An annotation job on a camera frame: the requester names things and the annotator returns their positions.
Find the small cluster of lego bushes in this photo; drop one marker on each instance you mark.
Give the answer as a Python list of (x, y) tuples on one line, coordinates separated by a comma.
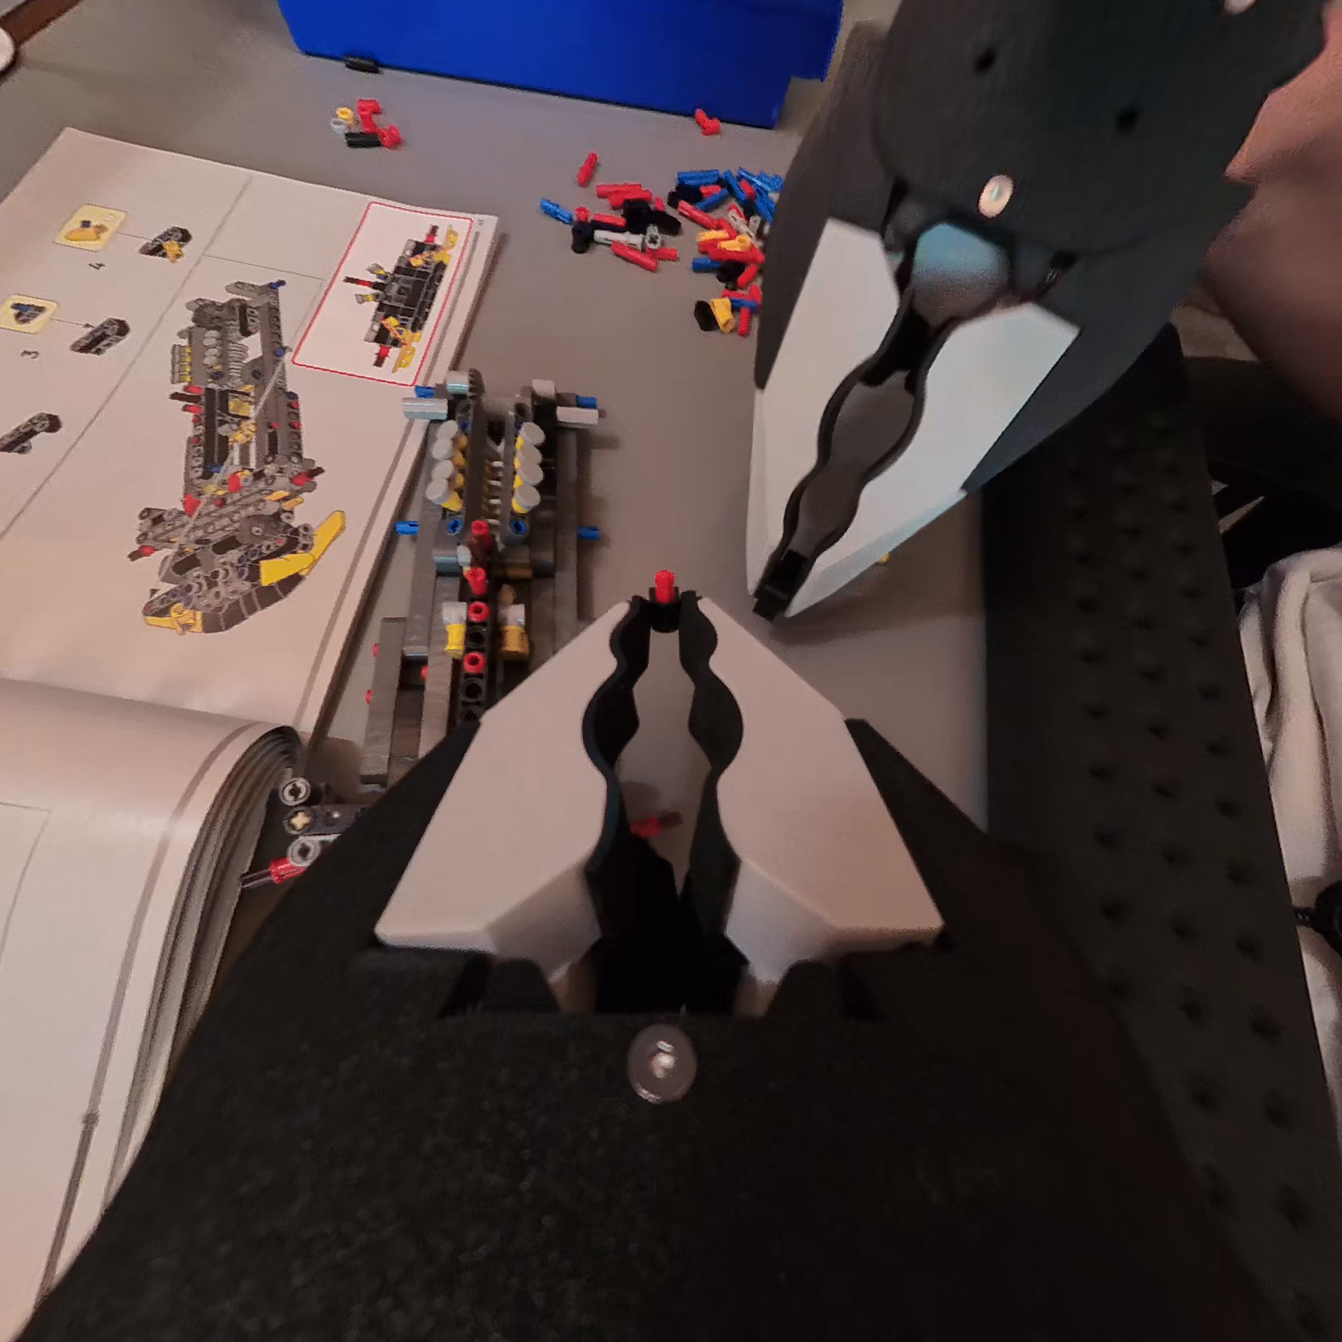
[(366, 123)]

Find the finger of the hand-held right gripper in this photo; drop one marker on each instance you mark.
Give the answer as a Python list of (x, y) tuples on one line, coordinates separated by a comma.
[(985, 398), (806, 345)]

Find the person's beige trousers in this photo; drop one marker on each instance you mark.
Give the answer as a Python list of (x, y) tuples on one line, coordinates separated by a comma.
[(1300, 681)]

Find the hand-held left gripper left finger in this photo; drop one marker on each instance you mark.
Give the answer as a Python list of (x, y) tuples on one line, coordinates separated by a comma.
[(492, 839)]

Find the lego instruction booklet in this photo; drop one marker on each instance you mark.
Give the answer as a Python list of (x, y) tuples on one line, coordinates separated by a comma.
[(126, 345)]

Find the pile of mixed lego pins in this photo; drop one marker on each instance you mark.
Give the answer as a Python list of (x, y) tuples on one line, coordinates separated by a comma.
[(680, 230)]

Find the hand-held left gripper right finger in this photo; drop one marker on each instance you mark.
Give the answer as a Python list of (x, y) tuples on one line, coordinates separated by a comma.
[(838, 839)]

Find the person's right hand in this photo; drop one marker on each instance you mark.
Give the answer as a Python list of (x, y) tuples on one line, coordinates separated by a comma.
[(1300, 147)]

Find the black perforated chair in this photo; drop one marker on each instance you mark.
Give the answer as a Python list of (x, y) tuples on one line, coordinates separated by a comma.
[(1132, 629)]

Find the blue plastic bin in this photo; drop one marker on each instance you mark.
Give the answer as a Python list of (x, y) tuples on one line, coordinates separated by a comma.
[(576, 53)]

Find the lego car chassis model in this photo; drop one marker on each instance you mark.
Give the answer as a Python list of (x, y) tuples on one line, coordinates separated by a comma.
[(492, 471)]

